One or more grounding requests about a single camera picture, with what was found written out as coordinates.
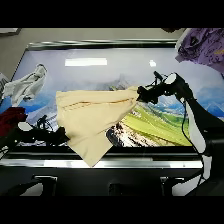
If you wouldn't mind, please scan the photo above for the dark red garment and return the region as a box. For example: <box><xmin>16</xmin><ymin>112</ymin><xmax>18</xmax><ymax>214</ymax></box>
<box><xmin>0</xmin><ymin>106</ymin><xmax>29</xmax><ymax>138</ymax></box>

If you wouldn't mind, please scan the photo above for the purple garment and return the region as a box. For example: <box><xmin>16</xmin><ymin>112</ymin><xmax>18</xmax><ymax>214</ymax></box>
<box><xmin>174</xmin><ymin>28</ymin><xmax>224</xmax><ymax>75</ymax></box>

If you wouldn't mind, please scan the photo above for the silver frame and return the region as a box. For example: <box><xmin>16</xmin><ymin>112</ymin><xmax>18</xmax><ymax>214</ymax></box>
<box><xmin>0</xmin><ymin>151</ymin><xmax>224</xmax><ymax>197</ymax></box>

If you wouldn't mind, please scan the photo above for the beige garment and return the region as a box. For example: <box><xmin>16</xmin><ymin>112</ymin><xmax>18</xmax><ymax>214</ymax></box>
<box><xmin>54</xmin><ymin>85</ymin><xmax>140</xmax><ymax>168</ymax></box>

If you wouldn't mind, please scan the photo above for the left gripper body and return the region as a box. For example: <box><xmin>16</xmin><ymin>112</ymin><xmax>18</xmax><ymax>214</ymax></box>
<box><xmin>49</xmin><ymin>126</ymin><xmax>71</xmax><ymax>147</ymax></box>

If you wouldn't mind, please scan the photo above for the white garment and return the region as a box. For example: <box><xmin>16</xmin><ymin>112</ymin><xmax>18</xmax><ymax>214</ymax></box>
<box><xmin>1</xmin><ymin>63</ymin><xmax>49</xmax><ymax>105</ymax></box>

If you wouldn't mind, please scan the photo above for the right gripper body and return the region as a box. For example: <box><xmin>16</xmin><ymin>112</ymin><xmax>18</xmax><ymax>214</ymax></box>
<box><xmin>136</xmin><ymin>84</ymin><xmax>159</xmax><ymax>105</ymax></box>

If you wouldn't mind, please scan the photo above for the black cable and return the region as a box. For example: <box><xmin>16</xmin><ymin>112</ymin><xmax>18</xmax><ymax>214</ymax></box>
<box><xmin>181</xmin><ymin>99</ymin><xmax>206</xmax><ymax>188</ymax></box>

